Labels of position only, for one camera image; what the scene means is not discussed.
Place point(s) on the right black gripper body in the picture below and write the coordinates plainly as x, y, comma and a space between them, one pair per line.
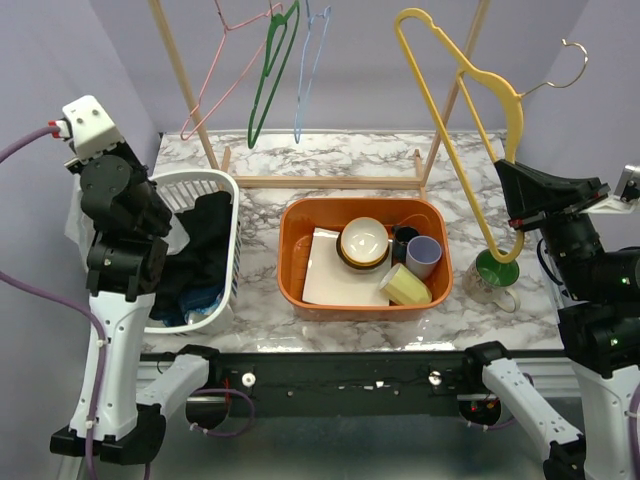
566, 224

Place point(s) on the light blue hanger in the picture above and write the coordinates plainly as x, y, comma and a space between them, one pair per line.
317, 25

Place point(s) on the green hanger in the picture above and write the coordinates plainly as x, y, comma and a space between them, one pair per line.
280, 38

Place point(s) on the black garment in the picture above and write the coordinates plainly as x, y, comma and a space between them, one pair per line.
203, 262

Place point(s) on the dark blue denim skirt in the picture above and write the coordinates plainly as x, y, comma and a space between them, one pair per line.
190, 303

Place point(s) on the pink wire hanger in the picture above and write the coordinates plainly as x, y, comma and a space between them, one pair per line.
234, 56

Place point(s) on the grey white garment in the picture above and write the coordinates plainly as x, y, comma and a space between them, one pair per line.
79, 228

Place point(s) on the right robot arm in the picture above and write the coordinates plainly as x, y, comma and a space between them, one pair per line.
599, 333

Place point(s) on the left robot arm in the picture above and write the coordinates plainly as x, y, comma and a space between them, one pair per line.
114, 421

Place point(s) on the white floral mug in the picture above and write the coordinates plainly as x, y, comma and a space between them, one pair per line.
479, 290

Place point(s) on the lavender cup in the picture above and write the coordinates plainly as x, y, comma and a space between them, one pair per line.
423, 254

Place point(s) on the black cup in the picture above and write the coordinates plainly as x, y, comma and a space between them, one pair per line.
401, 236

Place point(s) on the yellow cup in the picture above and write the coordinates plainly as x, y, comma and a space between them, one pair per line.
403, 288

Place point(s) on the white bowl with dark rim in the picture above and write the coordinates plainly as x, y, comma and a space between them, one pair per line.
363, 244

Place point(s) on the white square plate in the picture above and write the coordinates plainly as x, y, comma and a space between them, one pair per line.
330, 282

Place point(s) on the orange plastic tub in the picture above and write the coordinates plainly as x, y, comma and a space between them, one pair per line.
304, 216

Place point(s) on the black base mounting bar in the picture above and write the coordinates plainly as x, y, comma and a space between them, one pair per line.
354, 384

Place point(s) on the white laundry basket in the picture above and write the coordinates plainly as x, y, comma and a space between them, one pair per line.
180, 190

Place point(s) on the wooden clothes rack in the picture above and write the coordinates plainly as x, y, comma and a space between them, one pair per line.
416, 182

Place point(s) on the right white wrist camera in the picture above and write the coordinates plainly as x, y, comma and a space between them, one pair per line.
625, 198

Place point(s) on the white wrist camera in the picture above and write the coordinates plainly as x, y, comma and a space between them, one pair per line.
89, 129
625, 198

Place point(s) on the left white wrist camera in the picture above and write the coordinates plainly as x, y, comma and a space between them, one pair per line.
89, 129

